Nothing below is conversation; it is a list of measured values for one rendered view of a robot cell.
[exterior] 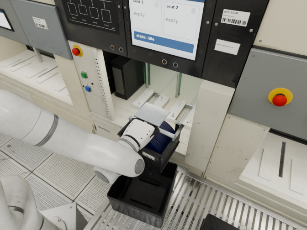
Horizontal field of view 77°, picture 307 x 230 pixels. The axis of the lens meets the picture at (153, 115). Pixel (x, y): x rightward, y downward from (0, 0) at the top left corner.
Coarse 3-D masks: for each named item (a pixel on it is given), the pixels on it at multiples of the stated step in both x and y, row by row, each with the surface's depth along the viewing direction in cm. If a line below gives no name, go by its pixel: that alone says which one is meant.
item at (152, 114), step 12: (144, 108) 82; (156, 108) 82; (144, 120) 78; (156, 120) 77; (120, 132) 85; (168, 132) 83; (180, 132) 94; (168, 144) 81; (144, 156) 84; (156, 156) 79; (168, 156) 89; (144, 168) 92; (156, 168) 86
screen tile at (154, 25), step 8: (136, 0) 69; (144, 0) 67; (152, 0) 66; (160, 0) 65; (136, 8) 71; (144, 8) 69; (152, 8) 68; (160, 8) 66; (160, 16) 68; (136, 24) 75; (144, 24) 73; (152, 24) 71; (160, 24) 70; (160, 32) 72
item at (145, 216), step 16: (144, 176) 114; (160, 176) 114; (112, 192) 96; (128, 192) 107; (144, 192) 107; (160, 192) 107; (112, 208) 100; (128, 208) 90; (144, 208) 101; (160, 208) 98; (160, 224) 91
